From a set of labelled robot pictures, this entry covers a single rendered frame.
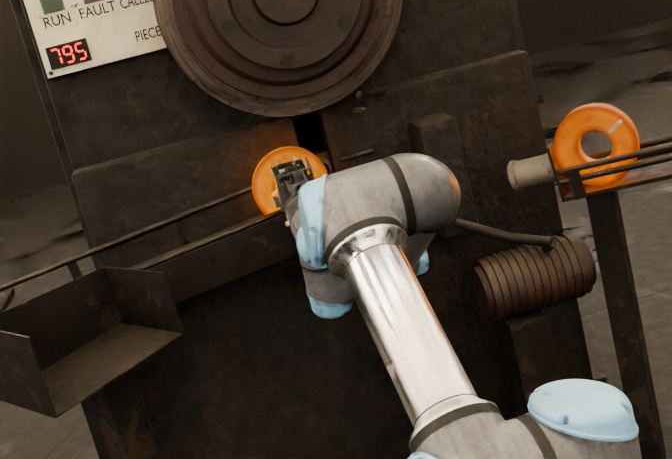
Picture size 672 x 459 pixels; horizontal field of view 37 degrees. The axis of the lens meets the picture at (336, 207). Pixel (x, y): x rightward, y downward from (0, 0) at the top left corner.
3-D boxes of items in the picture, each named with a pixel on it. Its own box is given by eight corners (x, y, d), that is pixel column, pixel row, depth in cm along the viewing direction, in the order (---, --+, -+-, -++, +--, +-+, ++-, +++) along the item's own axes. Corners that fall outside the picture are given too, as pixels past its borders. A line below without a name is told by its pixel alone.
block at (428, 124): (430, 229, 213) (405, 120, 207) (466, 219, 214) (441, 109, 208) (444, 241, 202) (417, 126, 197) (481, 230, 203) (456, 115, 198)
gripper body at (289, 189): (307, 154, 190) (320, 180, 179) (316, 193, 194) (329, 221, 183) (267, 165, 189) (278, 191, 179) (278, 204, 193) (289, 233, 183)
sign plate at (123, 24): (49, 78, 199) (20, -13, 195) (177, 44, 202) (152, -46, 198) (47, 79, 197) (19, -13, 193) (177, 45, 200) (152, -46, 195)
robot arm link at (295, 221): (305, 279, 170) (296, 236, 166) (293, 249, 179) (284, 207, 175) (350, 267, 170) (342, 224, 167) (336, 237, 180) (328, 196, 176)
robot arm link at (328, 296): (378, 307, 178) (368, 254, 173) (318, 327, 176) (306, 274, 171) (363, 286, 185) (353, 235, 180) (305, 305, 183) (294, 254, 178)
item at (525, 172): (521, 186, 199) (512, 157, 198) (565, 175, 195) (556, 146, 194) (513, 195, 194) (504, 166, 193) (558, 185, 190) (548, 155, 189)
